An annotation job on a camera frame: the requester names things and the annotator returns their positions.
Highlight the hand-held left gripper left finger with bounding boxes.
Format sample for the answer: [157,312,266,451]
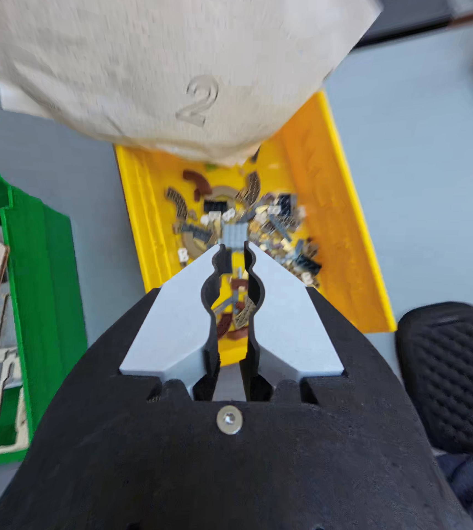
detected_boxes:
[119,243,226,401]

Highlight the white paper bag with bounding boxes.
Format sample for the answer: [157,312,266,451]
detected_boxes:
[0,0,384,166]

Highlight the black quilted wrist rest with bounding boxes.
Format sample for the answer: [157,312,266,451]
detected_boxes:
[395,301,473,454]

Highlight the pile of toy bricks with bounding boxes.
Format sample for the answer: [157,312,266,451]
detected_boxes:
[164,168,324,341]

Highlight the yellow plastic bin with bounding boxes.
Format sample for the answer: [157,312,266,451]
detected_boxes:
[113,90,397,367]

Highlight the black flat pad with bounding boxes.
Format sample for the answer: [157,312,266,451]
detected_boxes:
[352,0,458,48]

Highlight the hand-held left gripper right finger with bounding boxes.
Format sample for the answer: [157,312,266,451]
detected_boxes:
[240,241,345,401]

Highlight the cream lattice sheet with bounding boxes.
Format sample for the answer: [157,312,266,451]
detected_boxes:
[0,292,30,453]

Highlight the green plastic bin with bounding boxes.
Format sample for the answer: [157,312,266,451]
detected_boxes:
[0,173,88,470]

